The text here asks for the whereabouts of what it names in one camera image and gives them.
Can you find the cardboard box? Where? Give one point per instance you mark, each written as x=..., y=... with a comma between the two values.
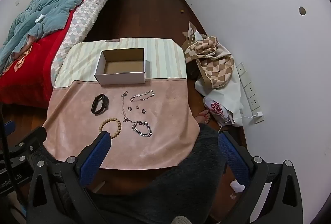
x=124, y=68

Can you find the white power strip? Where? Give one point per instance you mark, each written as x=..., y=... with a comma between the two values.
x=249, y=90

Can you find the white plastic bag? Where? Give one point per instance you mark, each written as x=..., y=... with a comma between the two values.
x=232, y=94

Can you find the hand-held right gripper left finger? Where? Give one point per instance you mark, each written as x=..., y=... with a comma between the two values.
x=95, y=156

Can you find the beige checkered cloth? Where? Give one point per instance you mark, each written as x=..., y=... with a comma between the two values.
x=214, y=63

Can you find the white paper scrap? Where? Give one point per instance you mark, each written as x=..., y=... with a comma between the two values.
x=40, y=18

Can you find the red sandal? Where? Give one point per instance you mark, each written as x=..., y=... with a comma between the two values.
x=204, y=118

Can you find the dark grey fuzzy clothing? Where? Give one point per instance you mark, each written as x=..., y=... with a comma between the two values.
x=168, y=193

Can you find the black smart band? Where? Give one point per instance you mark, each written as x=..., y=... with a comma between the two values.
x=104, y=103

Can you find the bed with red blanket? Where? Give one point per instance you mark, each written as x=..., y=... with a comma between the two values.
x=33, y=66

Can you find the crumpled white tissue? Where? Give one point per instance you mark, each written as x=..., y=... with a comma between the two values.
x=237, y=185

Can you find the white charger plug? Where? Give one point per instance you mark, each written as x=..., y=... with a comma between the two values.
x=259, y=113

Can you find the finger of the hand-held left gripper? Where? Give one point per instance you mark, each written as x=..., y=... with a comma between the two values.
x=31, y=137
x=9, y=128

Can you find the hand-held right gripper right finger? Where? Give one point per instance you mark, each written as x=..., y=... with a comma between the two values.
x=232, y=154

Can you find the teal blanket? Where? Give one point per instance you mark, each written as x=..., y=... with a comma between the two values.
x=51, y=9

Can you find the checkered bed quilt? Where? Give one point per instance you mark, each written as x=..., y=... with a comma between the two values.
x=85, y=14

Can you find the pink and striped table cloth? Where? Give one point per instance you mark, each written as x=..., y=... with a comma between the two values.
x=160, y=115

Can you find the red print plastic bag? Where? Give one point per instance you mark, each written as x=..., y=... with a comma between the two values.
x=216, y=109

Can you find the cardboard scraps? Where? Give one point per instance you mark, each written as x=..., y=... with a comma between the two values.
x=192, y=31

